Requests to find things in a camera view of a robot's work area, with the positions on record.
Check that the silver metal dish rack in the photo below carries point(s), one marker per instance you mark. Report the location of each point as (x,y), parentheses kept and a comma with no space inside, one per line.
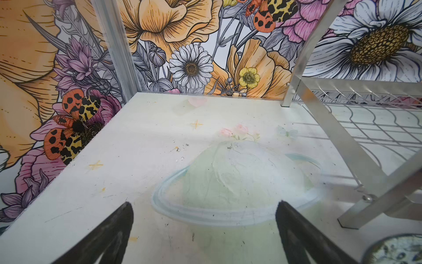
(385,194)

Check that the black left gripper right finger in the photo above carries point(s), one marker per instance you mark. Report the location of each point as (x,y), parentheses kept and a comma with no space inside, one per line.
(301,240)

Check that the green geometric pattern bowl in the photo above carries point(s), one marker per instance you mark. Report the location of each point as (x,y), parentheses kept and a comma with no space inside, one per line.
(396,249)

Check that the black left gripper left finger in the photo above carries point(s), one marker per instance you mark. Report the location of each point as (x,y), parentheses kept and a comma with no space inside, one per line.
(107,243)

